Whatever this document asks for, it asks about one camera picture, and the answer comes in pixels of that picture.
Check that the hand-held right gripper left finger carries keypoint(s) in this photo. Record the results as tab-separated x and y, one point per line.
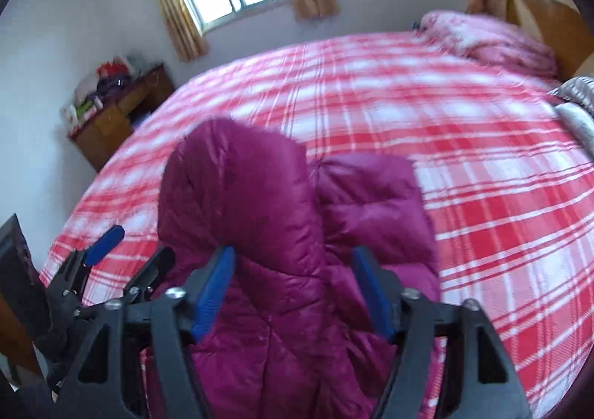
213	294

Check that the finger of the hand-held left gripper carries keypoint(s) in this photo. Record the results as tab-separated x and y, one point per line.
149	271
107	238

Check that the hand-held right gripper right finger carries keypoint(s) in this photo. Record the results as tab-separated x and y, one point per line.
371	294

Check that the purple quilted down jacket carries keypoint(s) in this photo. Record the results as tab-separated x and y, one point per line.
278	224

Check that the pile of clothes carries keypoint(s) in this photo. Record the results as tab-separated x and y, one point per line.
104	89

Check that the brown wooden cabinet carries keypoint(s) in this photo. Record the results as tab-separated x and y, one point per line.
14	335

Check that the black flat screen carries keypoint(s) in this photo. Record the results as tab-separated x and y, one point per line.
16	256

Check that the wooden desk with drawers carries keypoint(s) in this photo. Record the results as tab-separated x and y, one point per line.
111	131

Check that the white printed box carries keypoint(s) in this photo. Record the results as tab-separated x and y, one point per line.
69	117

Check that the red gift bag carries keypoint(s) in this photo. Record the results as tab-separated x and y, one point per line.
111	67

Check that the bed with red plaid sheet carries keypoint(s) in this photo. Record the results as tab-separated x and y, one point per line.
464	145

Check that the dark blue small cloth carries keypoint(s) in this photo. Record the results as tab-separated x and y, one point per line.
416	24

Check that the pink floral quilt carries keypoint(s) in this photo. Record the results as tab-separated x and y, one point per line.
492	41

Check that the grey striped pillow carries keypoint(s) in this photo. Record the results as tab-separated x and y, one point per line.
577	96

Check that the light wooden headboard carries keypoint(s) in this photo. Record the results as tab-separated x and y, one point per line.
547	1

